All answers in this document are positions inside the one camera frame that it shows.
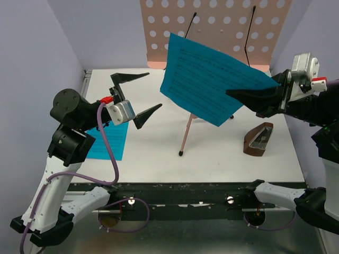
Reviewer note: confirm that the brown wooden metronome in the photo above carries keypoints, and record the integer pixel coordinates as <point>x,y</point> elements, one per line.
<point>249,136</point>

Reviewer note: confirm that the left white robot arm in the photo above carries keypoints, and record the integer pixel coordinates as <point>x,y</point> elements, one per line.
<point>48,221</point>

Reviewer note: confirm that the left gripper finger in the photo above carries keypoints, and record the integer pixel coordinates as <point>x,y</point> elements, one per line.
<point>142,117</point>
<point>120,78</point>

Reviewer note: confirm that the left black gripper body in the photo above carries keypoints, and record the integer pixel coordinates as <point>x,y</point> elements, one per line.
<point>113,90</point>

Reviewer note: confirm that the clear plastic metronome cover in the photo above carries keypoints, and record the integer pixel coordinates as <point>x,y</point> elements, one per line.
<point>260,140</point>

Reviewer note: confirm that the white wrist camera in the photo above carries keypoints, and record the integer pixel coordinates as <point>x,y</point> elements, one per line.
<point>120,112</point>
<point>304,72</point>

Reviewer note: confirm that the pink music stand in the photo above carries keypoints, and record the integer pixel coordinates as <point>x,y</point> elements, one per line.
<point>245,30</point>

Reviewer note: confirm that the blue printed sheet music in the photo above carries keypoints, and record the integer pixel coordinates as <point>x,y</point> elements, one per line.
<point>116,136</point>

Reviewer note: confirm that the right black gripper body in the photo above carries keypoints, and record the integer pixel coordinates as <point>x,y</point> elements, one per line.
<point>297,107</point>

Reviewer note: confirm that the blue paper sheet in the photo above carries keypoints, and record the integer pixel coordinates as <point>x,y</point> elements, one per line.
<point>197,78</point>

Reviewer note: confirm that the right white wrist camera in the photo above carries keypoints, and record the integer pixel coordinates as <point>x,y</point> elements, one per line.
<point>304,72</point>

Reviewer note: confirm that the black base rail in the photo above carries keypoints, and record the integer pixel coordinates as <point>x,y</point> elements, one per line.
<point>182,201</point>

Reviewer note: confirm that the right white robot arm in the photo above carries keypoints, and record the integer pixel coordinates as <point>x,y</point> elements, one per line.
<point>317,206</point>

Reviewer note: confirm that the aluminium frame rail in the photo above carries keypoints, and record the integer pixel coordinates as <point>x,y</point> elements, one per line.
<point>86,82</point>

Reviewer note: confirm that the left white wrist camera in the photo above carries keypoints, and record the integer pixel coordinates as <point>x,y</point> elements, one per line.
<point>120,112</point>

